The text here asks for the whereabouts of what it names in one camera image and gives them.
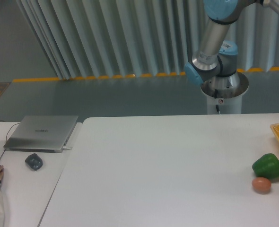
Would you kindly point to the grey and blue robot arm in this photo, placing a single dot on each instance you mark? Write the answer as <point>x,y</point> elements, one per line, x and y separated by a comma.
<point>208,61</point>

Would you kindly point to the green bell pepper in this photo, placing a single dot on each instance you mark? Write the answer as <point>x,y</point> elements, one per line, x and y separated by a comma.
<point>267,166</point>

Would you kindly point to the silver closed laptop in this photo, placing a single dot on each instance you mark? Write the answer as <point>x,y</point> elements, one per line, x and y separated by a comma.
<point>42,133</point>

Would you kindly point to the brown egg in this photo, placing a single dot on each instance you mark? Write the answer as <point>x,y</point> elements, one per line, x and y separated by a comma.
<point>261,184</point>

